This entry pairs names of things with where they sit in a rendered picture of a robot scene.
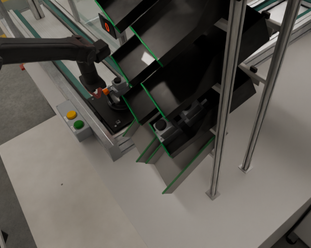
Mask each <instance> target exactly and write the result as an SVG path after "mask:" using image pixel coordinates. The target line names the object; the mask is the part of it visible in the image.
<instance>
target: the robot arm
mask: <svg viewBox="0 0 311 248"><path fill-rule="evenodd" d="M110 54H111V51H110V48H109V45H108V44H107V43H106V42H105V41H103V40H102V39H99V40H97V41H95V42H94V43H92V44H91V43H90V42H89V41H87V40H86V39H85V38H84V37H83V36H81V35H72V36H68V37H65V38H11V37H0V70H1V67H2V65H6V64H16V63H29V62H47V61H59V60H70V61H76V63H77V65H78V67H79V70H80V72H81V76H79V80H80V82H81V84H82V85H83V86H84V88H85V89H86V90H87V91H88V92H89V93H90V94H91V95H93V96H94V97H96V98H97V99H99V98H100V97H101V92H102V89H104V88H106V87H107V85H106V82H105V81H104V80H103V79H102V78H101V77H100V76H99V75H98V73H97V70H96V67H95V64H94V62H96V63H100V62H101V61H102V60H104V59H105V58H106V57H108V56H109V55H110ZM96 89H97V94H95V93H94V92H95V91H96Z"/></svg>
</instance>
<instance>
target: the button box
mask: <svg viewBox="0 0 311 248"><path fill-rule="evenodd" d="M56 108H57V110H58V112H59V113H60V115H61V116H62V118H63V119H64V121H65V122H66V124H67V125H68V127H69V128H70V129H71V131H72V132H73V134H74V135H75V137H76V138H77V139H78V141H79V142H82V141H83V140H85V139H87V138H88V137H90V136H92V135H93V131H92V129H91V127H90V125H89V124H88V123H87V121H86V120H85V119H84V118H83V116H82V115H81V114H80V112H79V111H78V110H77V108H76V107H75V106H74V104H73V103H72V102H71V100H69V99H68V100H66V101H65V102H63V103H61V104H59V105H57V106H56ZM69 111H75V112H76V117H75V118H73V119H69V118H68V117H67V113H68V112H69ZM78 120H81V121H83V123H84V125H83V127H82V128H79V129H76V128H75V127H74V122H75V121H78Z"/></svg>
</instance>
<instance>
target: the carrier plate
mask: <svg viewBox="0 0 311 248"><path fill-rule="evenodd" d="M111 87H112V85H111V86H109V87H108V88H107V89H108V90H109V89H110V88H111ZM87 100H88V102H89V104H90V105H91V106H92V107H93V108H94V110H95V111H96V112H97V113H98V114H99V116H100V117H101V118H102V119H103V120H104V122H105V123H106V124H107V125H108V127H109V128H110V129H111V130H112V131H113V133H116V132H118V131H119V130H121V129H123V128H124V127H126V126H127V125H129V124H130V123H132V121H133V120H134V118H135V117H134V116H133V114H132V112H131V111H128V112H124V113H118V112H114V111H112V110H111V109H110V108H109V107H108V104H107V96H106V95H105V94H104V93H103V91H102V92H101V97H100V98H99V99H97V98H96V97H94V96H92V97H90V98H88V99H87ZM117 120H120V121H121V124H119V125H117V124H116V121H117Z"/></svg>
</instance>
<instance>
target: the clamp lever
mask: <svg viewBox="0 0 311 248"><path fill-rule="evenodd" d="M112 91H113V90H112V89H111V88H110V89H109V90H108V89H107V88H105V89H104V90H103V93H104V94H105V95H106V96H107V98H108V99H109V101H110V103H113V100H112V98H111V96H110V94H109V93H110V92H112Z"/></svg>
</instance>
